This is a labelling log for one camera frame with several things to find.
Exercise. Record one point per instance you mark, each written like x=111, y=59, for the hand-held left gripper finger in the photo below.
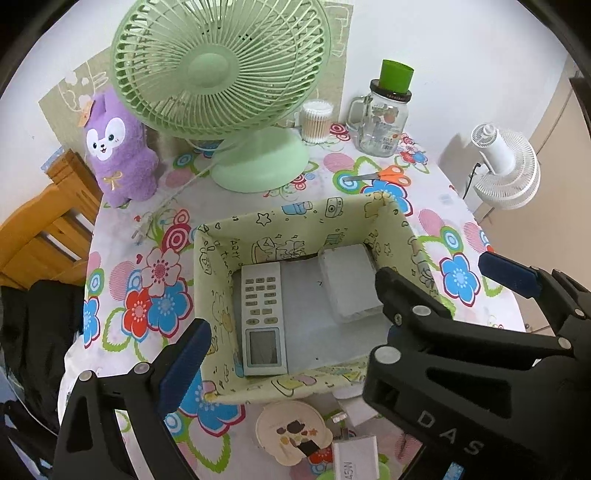
x=184, y=364

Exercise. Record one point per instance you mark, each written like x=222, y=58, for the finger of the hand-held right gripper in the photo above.
x=508, y=274
x=415, y=304

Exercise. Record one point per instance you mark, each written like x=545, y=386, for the pale yellow printed storage box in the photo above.
x=304, y=300

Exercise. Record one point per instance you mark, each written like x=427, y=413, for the white charger block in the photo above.
x=355, y=461

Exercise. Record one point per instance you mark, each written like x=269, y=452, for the clear white plastic case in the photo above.
x=348, y=281

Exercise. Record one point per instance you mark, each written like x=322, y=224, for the white remote control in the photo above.
x=262, y=314

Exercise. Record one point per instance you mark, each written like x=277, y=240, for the beige door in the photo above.
x=563, y=184

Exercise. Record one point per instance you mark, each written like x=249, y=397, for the white circulator fan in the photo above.
x=503, y=166

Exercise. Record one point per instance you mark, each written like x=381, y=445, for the floral tablecloth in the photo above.
x=138, y=258

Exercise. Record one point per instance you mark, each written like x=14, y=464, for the orange scissors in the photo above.
x=390, y=174

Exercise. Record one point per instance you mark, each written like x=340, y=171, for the dark cloth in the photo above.
x=37, y=332

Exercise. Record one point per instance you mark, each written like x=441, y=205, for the green oval pad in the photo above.
x=328, y=475

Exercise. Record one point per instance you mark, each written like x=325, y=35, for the glass mug jar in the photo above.
x=381, y=124

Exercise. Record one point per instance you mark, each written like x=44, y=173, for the wooden chair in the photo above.
x=41, y=230

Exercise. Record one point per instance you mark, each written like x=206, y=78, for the cotton swab jar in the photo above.
x=316, y=122

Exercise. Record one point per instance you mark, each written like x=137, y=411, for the purple plush toy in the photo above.
x=122, y=157

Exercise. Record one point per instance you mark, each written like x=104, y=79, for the green plastic cup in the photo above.
x=396, y=74

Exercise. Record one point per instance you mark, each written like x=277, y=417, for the light blue sheet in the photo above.
x=53, y=160

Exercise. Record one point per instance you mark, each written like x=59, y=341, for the green desk fan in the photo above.
x=217, y=69

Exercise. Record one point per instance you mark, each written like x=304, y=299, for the beige printed wall cloth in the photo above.
x=69, y=92

